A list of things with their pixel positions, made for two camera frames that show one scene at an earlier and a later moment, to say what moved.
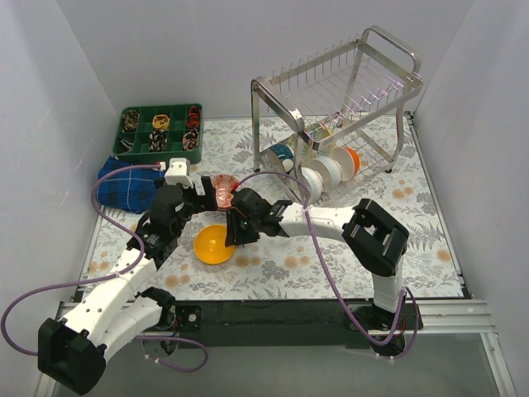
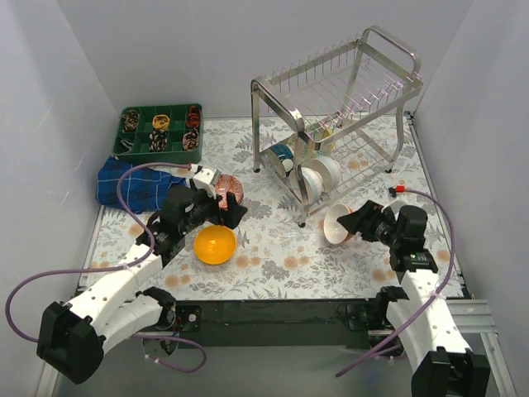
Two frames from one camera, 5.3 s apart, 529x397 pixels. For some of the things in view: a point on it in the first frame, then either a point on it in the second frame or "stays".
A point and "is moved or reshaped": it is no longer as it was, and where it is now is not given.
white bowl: [330, 171] stays
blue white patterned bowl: [224, 185] stays
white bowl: [345, 159] is moved or reshaped
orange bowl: [210, 244] stays
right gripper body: [231, 223] → [368, 223]
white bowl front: [313, 180] stays
